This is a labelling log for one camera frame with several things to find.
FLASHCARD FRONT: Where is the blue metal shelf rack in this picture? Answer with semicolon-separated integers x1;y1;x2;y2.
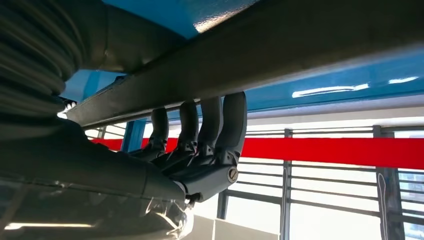
59;0;424;153

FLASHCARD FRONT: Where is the red barrier belt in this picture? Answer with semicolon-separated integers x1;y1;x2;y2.
91;136;424;171

